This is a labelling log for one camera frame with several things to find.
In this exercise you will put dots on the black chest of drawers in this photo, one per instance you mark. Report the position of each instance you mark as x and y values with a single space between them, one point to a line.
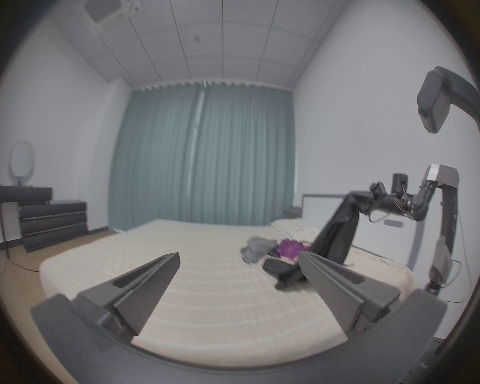
52 221

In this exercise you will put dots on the blue-green curtain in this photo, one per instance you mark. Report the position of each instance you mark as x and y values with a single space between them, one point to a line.
157 157
247 157

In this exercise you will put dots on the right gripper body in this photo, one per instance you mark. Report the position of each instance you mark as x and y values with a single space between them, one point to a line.
380 204

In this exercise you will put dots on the black T-shirt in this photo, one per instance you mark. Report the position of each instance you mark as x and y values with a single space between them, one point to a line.
337 240

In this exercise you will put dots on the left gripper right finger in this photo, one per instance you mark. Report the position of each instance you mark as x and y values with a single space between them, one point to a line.
330 285

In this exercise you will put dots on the round table mirror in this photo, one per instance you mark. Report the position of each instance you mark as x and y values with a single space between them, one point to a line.
21 159

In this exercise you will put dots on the bed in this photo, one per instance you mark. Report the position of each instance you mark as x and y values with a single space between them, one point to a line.
210 262

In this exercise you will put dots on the grey bedside table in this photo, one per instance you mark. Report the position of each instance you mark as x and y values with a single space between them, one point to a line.
293 212

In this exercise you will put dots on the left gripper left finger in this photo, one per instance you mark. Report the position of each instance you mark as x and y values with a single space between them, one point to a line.
150 283

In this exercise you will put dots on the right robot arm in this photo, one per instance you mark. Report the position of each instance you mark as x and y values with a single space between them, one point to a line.
448 210

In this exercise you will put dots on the white ceiling air conditioner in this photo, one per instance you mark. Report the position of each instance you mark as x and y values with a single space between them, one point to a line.
105 11

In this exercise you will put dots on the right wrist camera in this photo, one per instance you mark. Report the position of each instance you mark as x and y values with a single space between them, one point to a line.
378 189

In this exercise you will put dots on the grey garment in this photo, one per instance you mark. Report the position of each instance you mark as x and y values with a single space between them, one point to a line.
258 249

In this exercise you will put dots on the white printed pillow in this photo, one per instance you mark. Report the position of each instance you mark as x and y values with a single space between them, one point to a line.
296 227

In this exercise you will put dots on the purple garment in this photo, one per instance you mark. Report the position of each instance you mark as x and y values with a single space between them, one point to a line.
290 248

